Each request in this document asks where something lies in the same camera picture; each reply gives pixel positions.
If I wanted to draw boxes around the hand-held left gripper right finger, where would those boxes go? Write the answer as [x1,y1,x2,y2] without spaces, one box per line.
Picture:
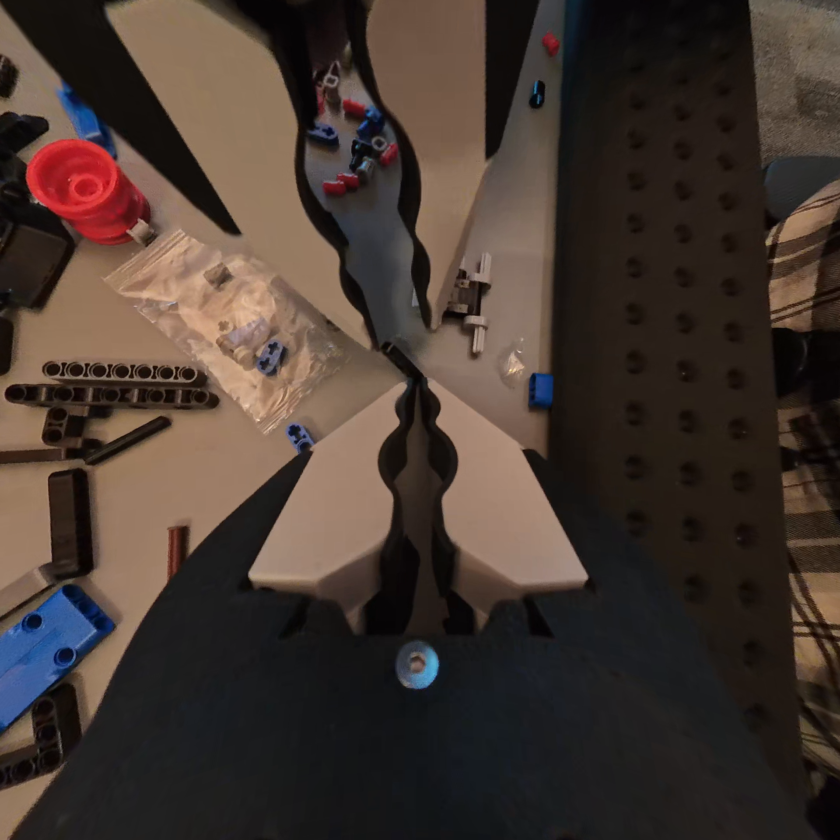
[419,378,589,634]

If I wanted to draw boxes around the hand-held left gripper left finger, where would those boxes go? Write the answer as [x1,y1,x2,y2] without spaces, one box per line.
[248,378,422,635]

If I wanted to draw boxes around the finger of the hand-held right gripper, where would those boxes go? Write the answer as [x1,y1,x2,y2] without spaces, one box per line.
[105,0,389,352]
[348,0,488,330]

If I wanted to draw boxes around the dark grey thin liftarm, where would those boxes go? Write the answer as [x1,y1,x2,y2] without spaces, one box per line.
[379,340,422,379]

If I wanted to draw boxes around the black and grey brick assembly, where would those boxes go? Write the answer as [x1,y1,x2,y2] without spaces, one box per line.
[441,252,494,357]

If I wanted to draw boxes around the grey desk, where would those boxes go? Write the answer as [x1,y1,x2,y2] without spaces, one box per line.
[0,0,565,834]

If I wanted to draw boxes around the blue wedge panel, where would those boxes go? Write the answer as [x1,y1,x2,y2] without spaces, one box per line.
[56,82,119,160]

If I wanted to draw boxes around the pile of small connector pieces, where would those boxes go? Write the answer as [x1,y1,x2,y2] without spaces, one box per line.
[308,59,401,198]

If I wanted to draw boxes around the red wheel rim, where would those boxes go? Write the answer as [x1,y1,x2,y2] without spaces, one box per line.
[26,139,152,245]

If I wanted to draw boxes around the black connector block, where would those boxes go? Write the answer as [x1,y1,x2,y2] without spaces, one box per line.
[0,112,52,217]

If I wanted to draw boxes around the brown axle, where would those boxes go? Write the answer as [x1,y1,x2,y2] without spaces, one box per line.
[167,525,192,583]

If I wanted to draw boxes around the clear plastic scrap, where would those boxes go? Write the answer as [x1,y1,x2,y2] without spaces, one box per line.
[497,338,527,387]

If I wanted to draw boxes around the clear zip bag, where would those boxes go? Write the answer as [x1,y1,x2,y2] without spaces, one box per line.
[104,228,370,435]

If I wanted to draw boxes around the blue and grey pin piece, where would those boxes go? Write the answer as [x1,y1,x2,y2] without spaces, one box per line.
[217,318,271,366]

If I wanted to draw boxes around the black glossy curved panel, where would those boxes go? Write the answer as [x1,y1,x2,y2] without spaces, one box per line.
[0,213,77,311]

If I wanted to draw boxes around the black short axle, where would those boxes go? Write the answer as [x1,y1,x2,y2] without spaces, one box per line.
[84,416,173,467]

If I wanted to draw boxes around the dark grey long beam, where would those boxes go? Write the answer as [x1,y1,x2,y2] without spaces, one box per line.
[42,360,208,389]

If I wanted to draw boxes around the black rectangular panel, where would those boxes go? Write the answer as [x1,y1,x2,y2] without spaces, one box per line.
[47,469,95,580]

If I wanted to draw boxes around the black short beam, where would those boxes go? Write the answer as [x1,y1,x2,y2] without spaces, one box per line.
[41,407,114,448]

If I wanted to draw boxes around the black thin long beam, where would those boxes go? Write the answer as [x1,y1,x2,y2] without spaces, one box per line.
[0,448,102,465]

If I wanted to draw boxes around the blue flat panel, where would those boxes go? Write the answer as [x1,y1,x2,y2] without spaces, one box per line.
[0,584,116,733]

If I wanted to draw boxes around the black angled liftarm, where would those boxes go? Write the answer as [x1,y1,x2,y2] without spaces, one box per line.
[0,682,84,788]

